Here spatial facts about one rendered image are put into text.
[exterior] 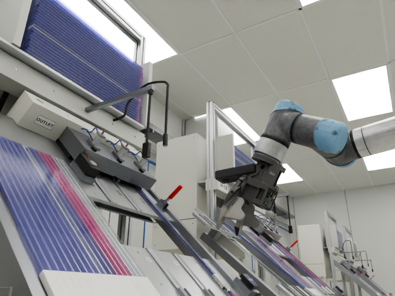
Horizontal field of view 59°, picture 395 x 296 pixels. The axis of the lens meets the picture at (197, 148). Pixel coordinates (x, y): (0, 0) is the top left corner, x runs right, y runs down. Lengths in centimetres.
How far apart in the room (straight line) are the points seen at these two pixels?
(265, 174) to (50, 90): 71
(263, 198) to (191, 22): 262
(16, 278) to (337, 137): 65
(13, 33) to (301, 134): 83
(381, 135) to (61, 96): 93
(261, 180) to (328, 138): 18
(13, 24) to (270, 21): 252
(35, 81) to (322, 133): 83
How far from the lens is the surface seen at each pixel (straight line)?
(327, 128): 82
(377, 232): 850
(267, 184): 83
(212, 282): 99
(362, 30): 370
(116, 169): 113
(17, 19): 117
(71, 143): 109
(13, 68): 114
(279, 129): 87
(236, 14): 326
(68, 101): 123
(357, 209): 861
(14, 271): 55
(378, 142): 92
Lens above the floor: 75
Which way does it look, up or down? 23 degrees up
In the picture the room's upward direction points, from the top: straight up
